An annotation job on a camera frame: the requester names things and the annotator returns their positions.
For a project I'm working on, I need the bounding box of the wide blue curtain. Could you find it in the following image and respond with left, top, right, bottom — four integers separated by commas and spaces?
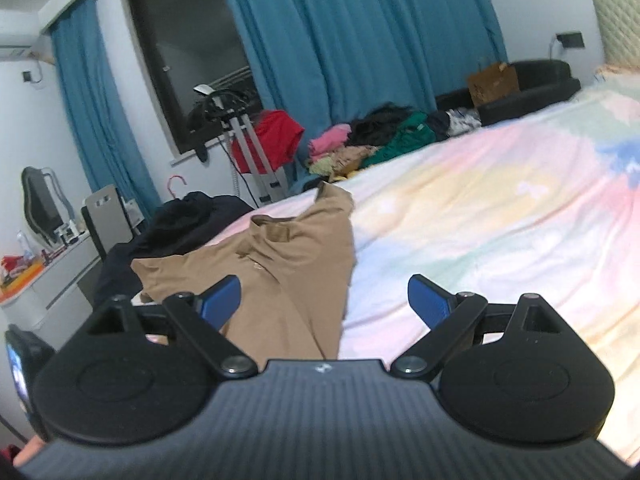
212, 0, 509, 127

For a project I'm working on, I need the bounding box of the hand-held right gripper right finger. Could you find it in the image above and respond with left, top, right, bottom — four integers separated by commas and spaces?
390, 274, 566, 379

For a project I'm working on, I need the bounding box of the tan patterned garment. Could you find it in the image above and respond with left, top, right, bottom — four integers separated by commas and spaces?
320, 145, 381, 172

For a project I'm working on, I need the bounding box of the pastel bed sheet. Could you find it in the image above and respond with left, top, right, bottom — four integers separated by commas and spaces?
230, 62, 640, 461

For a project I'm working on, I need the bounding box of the black garment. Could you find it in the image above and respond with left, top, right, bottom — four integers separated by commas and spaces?
347, 104, 416, 147

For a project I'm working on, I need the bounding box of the red garment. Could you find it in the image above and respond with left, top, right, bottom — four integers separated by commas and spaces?
231, 110, 306, 173

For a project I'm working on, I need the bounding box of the green garment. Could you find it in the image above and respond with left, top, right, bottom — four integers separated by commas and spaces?
360, 112, 436, 169

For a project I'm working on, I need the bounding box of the tan shirt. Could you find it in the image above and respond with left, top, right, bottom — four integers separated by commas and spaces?
131, 181, 359, 361

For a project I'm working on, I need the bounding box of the black office chair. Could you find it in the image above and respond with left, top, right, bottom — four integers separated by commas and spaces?
21, 166, 71, 248

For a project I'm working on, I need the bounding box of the narrow blue curtain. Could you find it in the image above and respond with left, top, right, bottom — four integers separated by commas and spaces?
50, 0, 163, 221

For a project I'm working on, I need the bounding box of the white dresser with clutter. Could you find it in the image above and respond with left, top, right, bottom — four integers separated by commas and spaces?
0, 232, 103, 346

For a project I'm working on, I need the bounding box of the dark clothes heap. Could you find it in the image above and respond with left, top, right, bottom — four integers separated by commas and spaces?
92, 191, 256, 311

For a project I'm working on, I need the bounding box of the white air conditioner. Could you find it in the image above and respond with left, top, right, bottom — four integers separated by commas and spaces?
0, 35, 36, 62

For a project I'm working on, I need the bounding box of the pastel pillow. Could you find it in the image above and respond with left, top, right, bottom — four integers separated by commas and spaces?
592, 62, 640, 85

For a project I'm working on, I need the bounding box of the orange plastic tray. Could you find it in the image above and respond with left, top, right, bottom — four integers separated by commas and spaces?
0, 262, 41, 293

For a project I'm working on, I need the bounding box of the dark window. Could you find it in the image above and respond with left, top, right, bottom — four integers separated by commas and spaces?
120, 0, 266, 156

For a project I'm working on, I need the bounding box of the black sofa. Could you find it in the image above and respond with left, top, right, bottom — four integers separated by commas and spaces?
435, 59, 583, 127

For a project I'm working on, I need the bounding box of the white patterned garment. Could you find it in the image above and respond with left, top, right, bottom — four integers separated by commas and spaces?
445, 109, 483, 137

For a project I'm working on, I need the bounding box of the pink garment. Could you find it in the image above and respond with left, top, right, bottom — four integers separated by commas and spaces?
307, 124, 353, 157

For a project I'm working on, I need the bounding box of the grey chair back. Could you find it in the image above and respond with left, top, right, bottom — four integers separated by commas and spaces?
81, 185, 139, 256

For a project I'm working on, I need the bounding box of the beige quilted headboard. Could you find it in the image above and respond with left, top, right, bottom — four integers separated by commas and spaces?
591, 0, 640, 69

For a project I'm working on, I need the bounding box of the person's left hand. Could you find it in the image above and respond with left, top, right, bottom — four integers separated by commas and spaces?
12, 437, 49, 467

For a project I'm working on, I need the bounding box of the yellow garment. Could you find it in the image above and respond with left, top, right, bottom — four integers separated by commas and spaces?
306, 155, 351, 182

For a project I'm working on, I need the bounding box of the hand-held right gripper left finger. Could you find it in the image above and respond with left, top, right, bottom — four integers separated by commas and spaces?
86, 275, 259, 379

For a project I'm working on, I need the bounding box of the cardboard box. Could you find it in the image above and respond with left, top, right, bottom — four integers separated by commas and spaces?
467, 62, 521, 108

